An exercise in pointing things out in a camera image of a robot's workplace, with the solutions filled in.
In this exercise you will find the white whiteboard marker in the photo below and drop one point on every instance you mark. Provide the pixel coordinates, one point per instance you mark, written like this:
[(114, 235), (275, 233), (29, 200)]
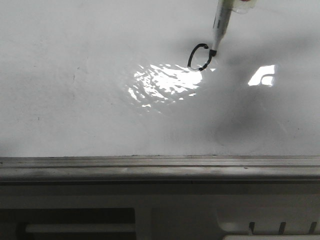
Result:
[(221, 21)]

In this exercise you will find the red magnet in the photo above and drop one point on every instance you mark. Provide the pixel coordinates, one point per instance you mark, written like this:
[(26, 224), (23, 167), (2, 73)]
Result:
[(243, 6)]

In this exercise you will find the white base unit with slots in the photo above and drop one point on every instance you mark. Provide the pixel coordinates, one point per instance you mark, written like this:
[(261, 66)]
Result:
[(289, 211)]

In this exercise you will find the white whiteboard with aluminium frame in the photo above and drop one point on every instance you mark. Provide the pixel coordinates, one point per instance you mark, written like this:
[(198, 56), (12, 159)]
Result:
[(99, 90)]

